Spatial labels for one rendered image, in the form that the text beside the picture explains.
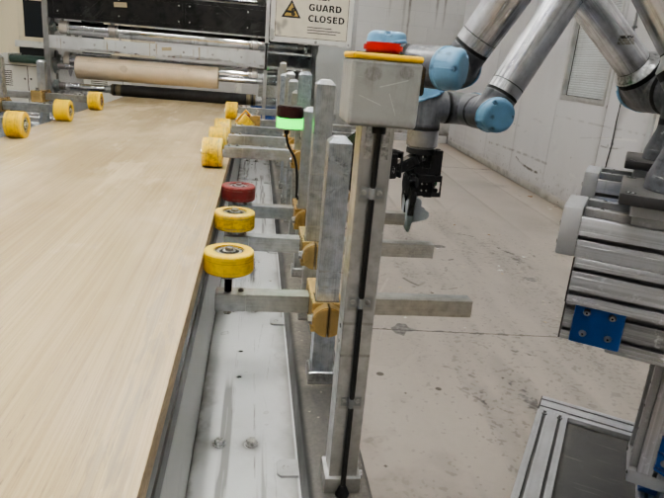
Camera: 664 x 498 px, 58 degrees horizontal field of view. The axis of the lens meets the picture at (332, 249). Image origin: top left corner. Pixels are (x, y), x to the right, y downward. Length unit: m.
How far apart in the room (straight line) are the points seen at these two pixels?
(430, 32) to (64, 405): 9.92
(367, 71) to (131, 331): 0.38
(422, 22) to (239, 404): 9.47
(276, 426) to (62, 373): 0.49
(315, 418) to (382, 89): 0.52
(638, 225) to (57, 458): 0.96
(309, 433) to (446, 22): 9.71
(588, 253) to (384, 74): 0.67
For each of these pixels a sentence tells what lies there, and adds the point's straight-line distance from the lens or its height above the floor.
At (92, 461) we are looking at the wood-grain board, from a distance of 0.53.
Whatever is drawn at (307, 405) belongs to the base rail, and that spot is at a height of 0.70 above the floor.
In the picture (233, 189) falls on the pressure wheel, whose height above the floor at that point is 0.90.
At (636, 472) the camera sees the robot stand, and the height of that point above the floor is 0.36.
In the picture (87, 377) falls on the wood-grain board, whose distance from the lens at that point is 0.64.
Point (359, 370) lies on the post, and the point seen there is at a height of 0.87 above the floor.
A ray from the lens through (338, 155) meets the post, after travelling 0.89.
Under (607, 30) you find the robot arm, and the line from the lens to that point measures 1.67.
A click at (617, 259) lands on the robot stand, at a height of 0.92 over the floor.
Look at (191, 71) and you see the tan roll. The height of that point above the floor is 1.07.
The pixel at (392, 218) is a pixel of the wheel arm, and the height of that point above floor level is 0.85.
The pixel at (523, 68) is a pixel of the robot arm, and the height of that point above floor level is 1.22.
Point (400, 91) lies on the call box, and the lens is 0.61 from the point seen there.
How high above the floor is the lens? 1.21
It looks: 18 degrees down
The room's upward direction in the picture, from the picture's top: 5 degrees clockwise
